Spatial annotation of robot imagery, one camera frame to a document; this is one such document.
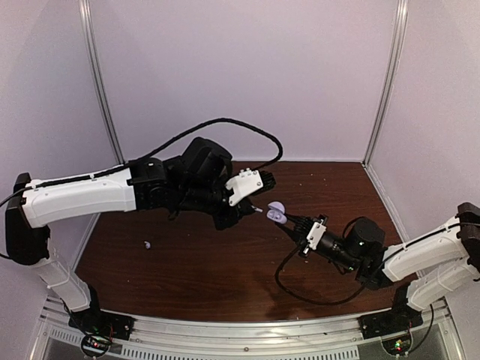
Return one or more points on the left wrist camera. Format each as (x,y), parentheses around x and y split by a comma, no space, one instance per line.
(248,182)

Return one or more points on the left aluminium frame post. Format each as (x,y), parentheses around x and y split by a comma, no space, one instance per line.
(85,13)

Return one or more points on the aluminium frame post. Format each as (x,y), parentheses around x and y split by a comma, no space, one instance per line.
(394,57)
(85,13)

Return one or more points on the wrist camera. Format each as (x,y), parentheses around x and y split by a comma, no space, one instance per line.
(315,235)
(248,182)

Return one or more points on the front aluminium rail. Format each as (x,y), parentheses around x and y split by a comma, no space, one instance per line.
(337,337)

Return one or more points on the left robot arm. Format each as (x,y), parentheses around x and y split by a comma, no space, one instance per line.
(201,180)

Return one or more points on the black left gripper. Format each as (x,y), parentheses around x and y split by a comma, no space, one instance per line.
(223,221)

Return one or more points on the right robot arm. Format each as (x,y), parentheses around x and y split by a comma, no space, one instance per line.
(451,252)

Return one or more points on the left circuit board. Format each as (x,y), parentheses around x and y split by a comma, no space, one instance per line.
(95,346)

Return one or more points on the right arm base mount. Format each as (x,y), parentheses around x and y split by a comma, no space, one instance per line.
(389,322)

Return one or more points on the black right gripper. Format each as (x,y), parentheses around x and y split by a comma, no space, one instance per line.
(305,223)

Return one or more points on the right aluminium frame post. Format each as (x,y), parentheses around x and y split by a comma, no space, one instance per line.
(394,57)

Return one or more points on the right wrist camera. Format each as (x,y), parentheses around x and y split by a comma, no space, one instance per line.
(315,235)

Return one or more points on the purple round charging case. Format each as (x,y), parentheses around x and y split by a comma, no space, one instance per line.
(277,212)

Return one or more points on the circuit board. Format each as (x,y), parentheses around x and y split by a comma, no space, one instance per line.
(95,346)
(397,346)

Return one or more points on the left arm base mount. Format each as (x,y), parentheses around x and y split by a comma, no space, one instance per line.
(107,325)

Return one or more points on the right circuit board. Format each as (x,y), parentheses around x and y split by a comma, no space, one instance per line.
(397,346)

